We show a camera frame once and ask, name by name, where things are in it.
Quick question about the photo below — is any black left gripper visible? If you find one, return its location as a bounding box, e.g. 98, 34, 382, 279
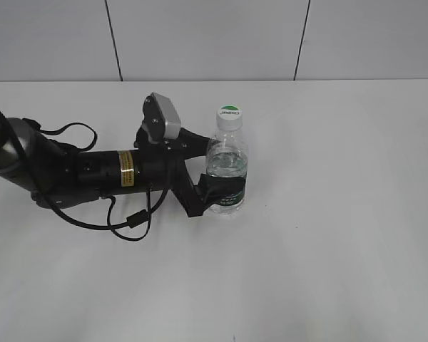
135, 128, 246, 217

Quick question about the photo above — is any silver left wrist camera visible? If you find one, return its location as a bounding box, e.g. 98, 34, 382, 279
141, 92, 181, 144

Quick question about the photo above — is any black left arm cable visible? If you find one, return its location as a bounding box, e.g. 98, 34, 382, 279
0, 99, 170, 242

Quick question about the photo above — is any white green bottle cap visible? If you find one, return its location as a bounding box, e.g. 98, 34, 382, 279
216, 105, 243, 131

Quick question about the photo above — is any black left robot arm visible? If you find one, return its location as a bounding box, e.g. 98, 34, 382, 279
0, 93, 245, 217

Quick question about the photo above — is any clear cestbon water bottle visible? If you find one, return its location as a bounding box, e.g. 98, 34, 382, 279
205, 103, 250, 217

